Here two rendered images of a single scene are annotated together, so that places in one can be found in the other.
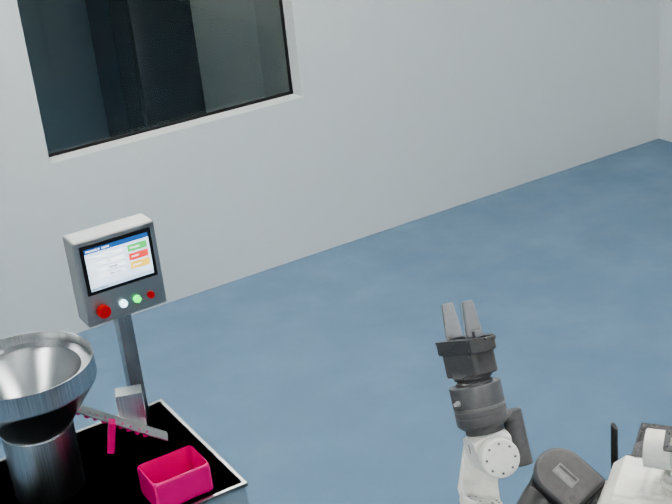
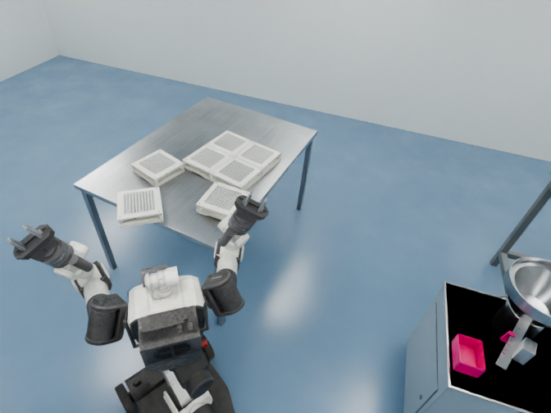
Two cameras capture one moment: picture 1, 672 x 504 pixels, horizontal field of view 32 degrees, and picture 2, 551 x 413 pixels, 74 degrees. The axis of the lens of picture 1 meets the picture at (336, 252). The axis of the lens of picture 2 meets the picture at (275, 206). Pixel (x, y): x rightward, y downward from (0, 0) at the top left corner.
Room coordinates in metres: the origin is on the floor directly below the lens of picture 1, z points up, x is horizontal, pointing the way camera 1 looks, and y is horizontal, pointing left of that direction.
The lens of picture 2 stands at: (2.45, -0.84, 2.44)
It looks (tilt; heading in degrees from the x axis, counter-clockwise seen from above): 42 degrees down; 133
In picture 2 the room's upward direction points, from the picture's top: 6 degrees clockwise
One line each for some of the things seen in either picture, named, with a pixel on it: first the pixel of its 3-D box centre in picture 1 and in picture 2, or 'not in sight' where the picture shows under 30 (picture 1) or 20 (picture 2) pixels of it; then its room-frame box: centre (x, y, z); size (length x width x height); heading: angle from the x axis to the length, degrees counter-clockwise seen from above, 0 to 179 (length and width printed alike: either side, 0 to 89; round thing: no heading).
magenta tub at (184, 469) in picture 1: (175, 478); (467, 355); (2.58, 0.48, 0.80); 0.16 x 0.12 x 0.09; 119
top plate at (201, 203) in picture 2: not in sight; (223, 198); (1.09, 0.16, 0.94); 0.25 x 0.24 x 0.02; 25
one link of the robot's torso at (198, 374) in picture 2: not in sight; (184, 360); (1.75, -0.55, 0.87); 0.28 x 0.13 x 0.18; 177
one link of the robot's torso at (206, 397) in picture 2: not in sight; (187, 397); (1.68, -0.55, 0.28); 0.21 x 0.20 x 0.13; 177
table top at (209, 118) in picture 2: not in sight; (211, 156); (0.58, 0.44, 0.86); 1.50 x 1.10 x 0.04; 111
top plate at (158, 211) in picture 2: not in sight; (138, 203); (0.81, -0.25, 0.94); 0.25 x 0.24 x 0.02; 154
